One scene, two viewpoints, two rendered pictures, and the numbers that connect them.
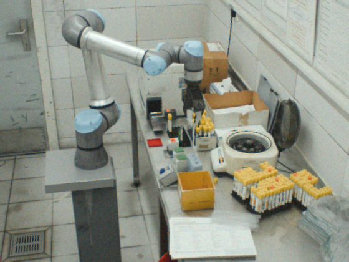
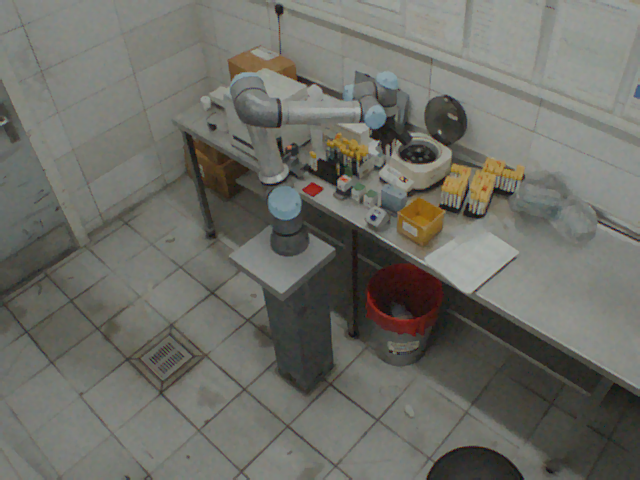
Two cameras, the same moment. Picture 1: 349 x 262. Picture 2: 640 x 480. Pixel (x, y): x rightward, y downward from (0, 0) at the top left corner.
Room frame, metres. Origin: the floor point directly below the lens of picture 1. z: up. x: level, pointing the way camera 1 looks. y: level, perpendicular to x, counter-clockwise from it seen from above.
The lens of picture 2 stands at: (0.63, 1.13, 2.47)
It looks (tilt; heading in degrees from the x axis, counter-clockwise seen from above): 45 degrees down; 326
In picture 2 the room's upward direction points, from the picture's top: 4 degrees counter-clockwise
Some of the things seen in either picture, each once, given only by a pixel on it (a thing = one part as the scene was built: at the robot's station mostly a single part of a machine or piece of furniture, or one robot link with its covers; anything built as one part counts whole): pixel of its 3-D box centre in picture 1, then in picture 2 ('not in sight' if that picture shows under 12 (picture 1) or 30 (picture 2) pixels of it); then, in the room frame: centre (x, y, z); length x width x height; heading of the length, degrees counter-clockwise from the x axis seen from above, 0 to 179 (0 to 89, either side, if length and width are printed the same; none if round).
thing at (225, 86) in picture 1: (225, 89); (315, 98); (2.71, -0.29, 0.94); 0.22 x 0.12 x 0.13; 15
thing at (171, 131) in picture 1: (178, 128); (327, 163); (2.24, -0.01, 0.93); 0.17 x 0.09 x 0.11; 12
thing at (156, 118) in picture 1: (156, 116); (286, 160); (2.39, 0.10, 0.92); 0.21 x 0.07 x 0.05; 11
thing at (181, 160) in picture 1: (181, 163); (370, 199); (1.96, -0.03, 0.91); 0.05 x 0.04 x 0.07; 101
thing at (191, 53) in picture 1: (192, 55); (386, 89); (1.94, -0.07, 1.43); 0.09 x 0.08 x 0.11; 68
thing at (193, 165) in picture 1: (194, 169); (393, 200); (1.89, -0.08, 0.92); 0.10 x 0.07 x 0.10; 13
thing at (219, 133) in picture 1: (241, 136); (388, 145); (2.18, -0.32, 0.92); 0.24 x 0.12 x 0.10; 101
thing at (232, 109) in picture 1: (234, 113); (359, 124); (2.37, -0.30, 0.95); 0.29 x 0.25 x 0.15; 101
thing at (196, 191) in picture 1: (195, 190); (420, 221); (1.73, -0.08, 0.92); 0.13 x 0.13 x 0.10; 8
